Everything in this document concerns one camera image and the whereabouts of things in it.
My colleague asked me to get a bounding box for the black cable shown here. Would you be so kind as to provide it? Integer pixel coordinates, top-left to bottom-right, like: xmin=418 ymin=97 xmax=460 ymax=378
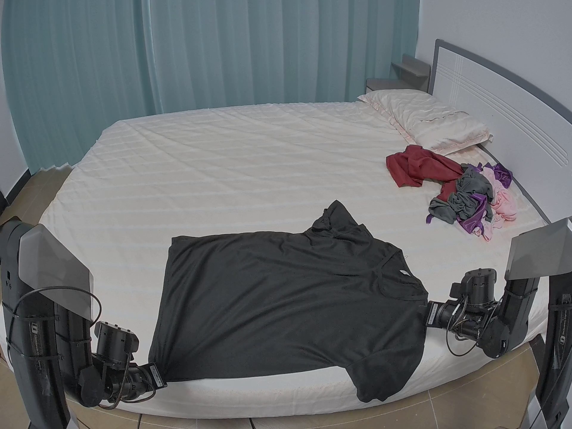
xmin=445 ymin=322 xmax=482 ymax=357
xmin=4 ymin=285 xmax=102 ymax=358

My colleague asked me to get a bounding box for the black T-shirt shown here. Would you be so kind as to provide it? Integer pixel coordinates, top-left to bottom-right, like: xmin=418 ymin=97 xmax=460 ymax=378
xmin=147 ymin=199 xmax=430 ymax=403

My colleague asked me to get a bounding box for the pile of clothes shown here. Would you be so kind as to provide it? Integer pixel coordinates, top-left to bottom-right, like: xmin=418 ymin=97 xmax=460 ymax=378
xmin=425 ymin=161 xmax=519 ymax=242

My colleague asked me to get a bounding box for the cream pillow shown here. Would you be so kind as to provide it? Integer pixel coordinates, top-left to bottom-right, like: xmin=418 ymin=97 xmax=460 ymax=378
xmin=356 ymin=88 xmax=494 ymax=155

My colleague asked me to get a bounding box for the dark red garment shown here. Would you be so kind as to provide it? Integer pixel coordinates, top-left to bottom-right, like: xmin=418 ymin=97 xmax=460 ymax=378
xmin=386 ymin=145 xmax=465 ymax=204

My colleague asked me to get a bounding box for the grey bedside table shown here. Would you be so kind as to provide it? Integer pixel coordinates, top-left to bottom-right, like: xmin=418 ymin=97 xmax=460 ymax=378
xmin=366 ymin=53 xmax=432 ymax=95

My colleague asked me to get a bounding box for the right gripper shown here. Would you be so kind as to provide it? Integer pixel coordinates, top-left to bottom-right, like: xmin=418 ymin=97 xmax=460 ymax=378
xmin=427 ymin=300 xmax=468 ymax=332

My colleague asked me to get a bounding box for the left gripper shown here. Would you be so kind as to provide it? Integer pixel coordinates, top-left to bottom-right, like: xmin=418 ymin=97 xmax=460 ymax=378
xmin=120 ymin=361 xmax=169 ymax=400

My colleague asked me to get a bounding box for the bed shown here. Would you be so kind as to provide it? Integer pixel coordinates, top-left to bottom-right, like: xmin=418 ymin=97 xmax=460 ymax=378
xmin=38 ymin=38 xmax=572 ymax=421

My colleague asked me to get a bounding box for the blue-green curtain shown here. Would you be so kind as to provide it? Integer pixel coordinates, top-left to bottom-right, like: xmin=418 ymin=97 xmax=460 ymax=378
xmin=0 ymin=0 xmax=422 ymax=174

